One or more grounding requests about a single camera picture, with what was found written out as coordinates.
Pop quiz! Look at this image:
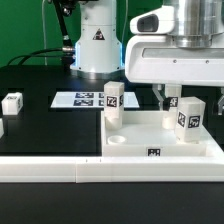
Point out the white block at left edge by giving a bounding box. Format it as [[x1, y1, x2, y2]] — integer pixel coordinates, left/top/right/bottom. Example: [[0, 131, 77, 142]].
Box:
[[0, 118, 4, 139]]

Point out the white L-shaped obstacle fence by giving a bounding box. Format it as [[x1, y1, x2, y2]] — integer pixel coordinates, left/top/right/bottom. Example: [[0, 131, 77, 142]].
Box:
[[0, 147, 224, 183]]

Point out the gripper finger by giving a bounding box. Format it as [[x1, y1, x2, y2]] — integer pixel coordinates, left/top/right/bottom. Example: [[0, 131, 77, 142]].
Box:
[[152, 84, 165, 110], [217, 87, 224, 116]]

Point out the black cable bundle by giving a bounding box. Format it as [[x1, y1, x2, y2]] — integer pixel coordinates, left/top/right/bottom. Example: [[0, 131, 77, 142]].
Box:
[[7, 46, 76, 67]]

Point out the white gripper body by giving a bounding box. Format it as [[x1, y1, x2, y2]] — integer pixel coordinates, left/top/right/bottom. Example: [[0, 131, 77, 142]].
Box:
[[125, 5, 224, 87]]

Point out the white square table top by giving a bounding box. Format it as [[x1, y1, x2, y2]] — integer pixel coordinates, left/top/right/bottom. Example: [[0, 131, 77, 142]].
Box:
[[101, 111, 220, 157]]

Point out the white thin cable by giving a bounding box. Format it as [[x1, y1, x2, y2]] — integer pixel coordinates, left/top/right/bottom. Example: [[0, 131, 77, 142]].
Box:
[[41, 0, 49, 66]]

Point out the white marker plate with tags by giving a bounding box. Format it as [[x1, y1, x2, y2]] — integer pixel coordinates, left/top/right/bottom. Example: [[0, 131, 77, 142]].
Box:
[[51, 92, 139, 109]]

